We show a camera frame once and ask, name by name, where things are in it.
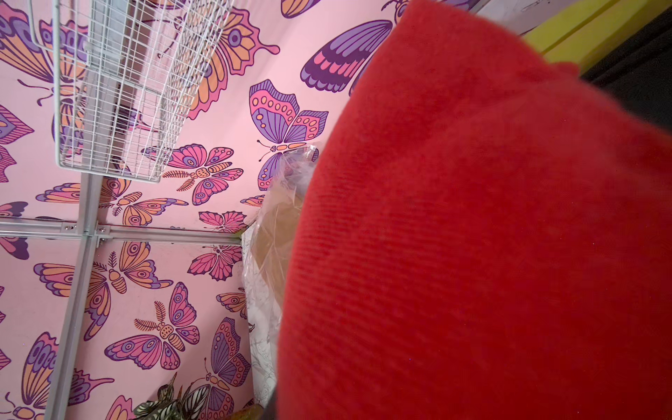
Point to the brown folded garment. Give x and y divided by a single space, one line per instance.
273 238

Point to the red garment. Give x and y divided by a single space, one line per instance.
485 237

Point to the aluminium frame bars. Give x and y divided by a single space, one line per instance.
90 233

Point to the dark grey garment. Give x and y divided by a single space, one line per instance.
637 74

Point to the green leafy potted plant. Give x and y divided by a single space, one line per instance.
203 402

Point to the white wire wall basket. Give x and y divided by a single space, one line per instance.
126 74

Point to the clear plastic vacuum bag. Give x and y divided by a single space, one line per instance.
295 171

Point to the yellow garment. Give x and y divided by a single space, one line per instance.
585 32

